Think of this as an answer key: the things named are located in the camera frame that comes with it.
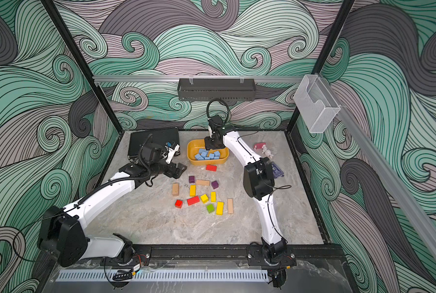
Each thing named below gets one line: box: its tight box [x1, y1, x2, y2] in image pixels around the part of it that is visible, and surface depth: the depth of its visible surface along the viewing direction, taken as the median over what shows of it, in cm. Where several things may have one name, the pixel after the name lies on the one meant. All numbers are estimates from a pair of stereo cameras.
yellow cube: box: [200, 193, 209, 204], surface depth 89 cm
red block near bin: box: [205, 164, 218, 172], surface depth 103 cm
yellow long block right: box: [215, 201, 225, 216], surface depth 87 cm
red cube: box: [174, 199, 184, 209], surface depth 89 cm
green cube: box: [206, 203, 215, 214], surface depth 87 cm
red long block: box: [186, 195, 200, 206], surface depth 90 cm
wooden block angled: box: [196, 179, 211, 187], surface depth 97 cm
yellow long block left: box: [189, 184, 197, 197], surface depth 94 cm
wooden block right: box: [227, 198, 234, 215], surface depth 89 cm
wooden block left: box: [172, 182, 180, 196], surface depth 92 cm
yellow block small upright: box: [210, 191, 217, 203], surface depth 91 cm
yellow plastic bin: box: [186, 139, 230, 166], surface depth 105 cm
